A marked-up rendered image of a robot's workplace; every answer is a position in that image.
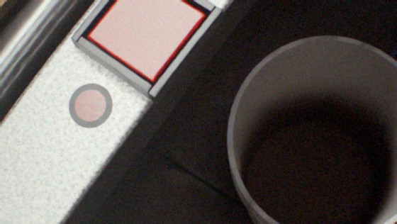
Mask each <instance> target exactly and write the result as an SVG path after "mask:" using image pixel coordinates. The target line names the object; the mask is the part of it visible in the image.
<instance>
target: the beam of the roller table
mask: <svg viewBox="0 0 397 224"><path fill-rule="evenodd" d="M207 1H209V2H211V3H212V4H214V5H215V6H216V7H218V8H220V9H222V10H223V21H222V23H220V25H219V26H218V27H217V28H216V30H215V31H214V32H213V34H212V35H211V36H210V37H209V38H208V40H207V41H206V42H205V44H204V45H203V47H201V48H200V50H199V52H198V53H197V54H196V55H195V56H194V58H193V59H192V60H191V61H190V63H189V64H188V66H187V67H186V69H185V70H184V71H183V72H182V73H181V74H180V75H179V78H178V79H177V80H176V81H175V82H174V83H173V85H172V86H171V87H170V89H169V90H168V92H167V93H166V94H165V95H164V97H163V98H162V100H161V101H159V103H155V102H153V101H151V100H150V99H148V98H147V97H146V96H144V95H143V94H142V93H140V92H138V91H136V89H134V88H133V87H132V86H131V85H128V84H127V83H125V82H124V81H123V80H122V79H119V77H117V76H116V75H115V74H114V73H111V72H110V71H109V70H107V69H106V68H105V67H103V66H101V65H100V64H99V63H97V62H96V61H95V60H94V59H91V58H90V57H89V56H88V55H86V54H85V53H83V52H82V51H81V50H80V49H78V48H77V47H75V46H74V44H73V42H72V40H71V37H72V35H73V34H74V33H75V32H76V30H77V29H78V27H80V26H81V24H82V23H83V21H85V20H86V17H87V16H88V15H89V14H90V13H91V12H92V10H93V9H94V8H95V7H96V5H97V4H99V2H100V0H95V1H94V2H93V4H92V5H91V6H90V7H89V9H88V10H87V11H86V12H85V13H84V15H83V16H82V17H81V18H80V19H79V20H78V22H77V23H76V24H75V25H74V27H73V29H71V31H70V32H69V33H68V35H67V36H66V37H65V38H64V40H63V41H62V42H61V43H60V44H59V47H57V48H56V50H55V51H54V52H53V53H52V54H51V56H50V58H49V59H48V60H47V62H46V63H45V64H44V65H43V67H42V68H41V69H40V70H39V72H38V73H37V74H36V76H35V77H34V78H33V80H32V81H31V82H30V84H29V85H28V87H26V90H25V91H24V92H23V93H22V94H21V95H20V98H18V100H17V102H15V104H14V105H13V107H12V108H11V110H10V111H9V112H8V113H7V114H6V117H4V119H3V120H2V121H1V123H0V224H88V223H89V222H90V220H91V219H92V218H93V216H94V215H95V214H96V212H97V211H98V210H99V208H100V207H101V206H102V204H103V203H104V201H105V200H106V199H107V198H108V196H109V194H110V193H111V192H112V190H113V189H114V188H115V187H116V184H117V183H118V182H119V181H120V180H121V178H123V176H124V174H125V173H126V172H127V171H128V168H129V167H130V166H131V165H132V163H133V162H134V161H135V160H136V158H137V157H138V155H139V154H140V153H141V152H142V150H143V149H144V147H145V146H146V144H148V142H149V141H150V140H151V138H152V136H153V135H154V134H155V133H156V131H157V130H158V129H159V127H160V126H161V125H162V123H163V122H164V121H165V120H166V119H167V117H168V115H169V114H170V112H171V111H172V110H173V109H174V108H175V106H176V105H177V104H178V102H179V100H181V98H182V97H183V95H185V93H186V92H187V91H188V89H189V87H190V86H191V85H192V84H193V83H194V81H195V80H196V79H197V78H198V76H199V74H200V73H201V72H202V70H204V68H205V67H206V65H207V64H208V63H209V62H210V60H211V59H212V57H213V56H214V55H215V54H216V53H217V51H218V49H219V48H220V47H221V46H222V45H223V43H224V42H225V41H226V39H227V38H228V37H229V35H231V33H232V32H233V30H235V28H236V27H237V26H238V25H239V24H238V23H239V22H240V21H241V20H242V19H243V18H244V16H245V15H246V14H247V12H249V10H250V8H252V6H253V5H254V3H255V2H256V1H257V0H207ZM95 83H97V84H100V85H101V86H103V87H104V88H106V89H108V92H109V93H110V95H111V96H112V102H113V107H112V112H111V115H110V116H109V118H108V119H107V120H106V122H105V123H103V124H102V125H100V126H97V127H95V128H84V127H81V126H80V125H77V124H76V123H75V122H74V121H73V119H72V118H71V116H70V114H69V100H70V98H71V96H72V94H73V93H74V92H75V91H76V90H77V88H79V87H80V86H81V85H85V84H95Z"/></svg>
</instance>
